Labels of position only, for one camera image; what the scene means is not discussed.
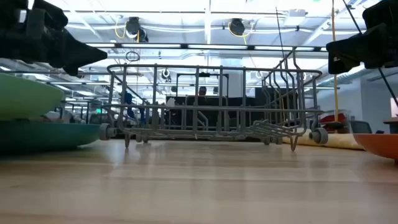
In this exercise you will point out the grey office chair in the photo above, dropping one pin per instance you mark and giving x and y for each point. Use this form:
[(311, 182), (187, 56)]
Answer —
[(360, 127)]

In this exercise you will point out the black desk partition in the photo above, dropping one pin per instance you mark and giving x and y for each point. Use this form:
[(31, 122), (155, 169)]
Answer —
[(211, 101)]

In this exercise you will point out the red bag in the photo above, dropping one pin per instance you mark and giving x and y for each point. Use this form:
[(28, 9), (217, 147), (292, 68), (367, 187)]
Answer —
[(334, 118)]

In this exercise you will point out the teal plate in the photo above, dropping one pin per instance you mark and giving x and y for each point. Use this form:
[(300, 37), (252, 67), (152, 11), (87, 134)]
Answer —
[(43, 135)]

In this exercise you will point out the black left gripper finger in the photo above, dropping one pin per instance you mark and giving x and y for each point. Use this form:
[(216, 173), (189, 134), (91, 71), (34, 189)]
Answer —
[(77, 56)]

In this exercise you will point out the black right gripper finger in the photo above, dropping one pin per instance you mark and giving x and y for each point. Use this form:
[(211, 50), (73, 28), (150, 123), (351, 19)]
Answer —
[(346, 51)]

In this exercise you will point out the light green plate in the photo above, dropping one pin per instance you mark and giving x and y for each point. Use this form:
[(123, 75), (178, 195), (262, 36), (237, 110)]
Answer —
[(25, 96)]

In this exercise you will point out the orange plate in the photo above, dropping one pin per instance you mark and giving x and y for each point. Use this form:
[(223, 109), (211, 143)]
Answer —
[(381, 144)]

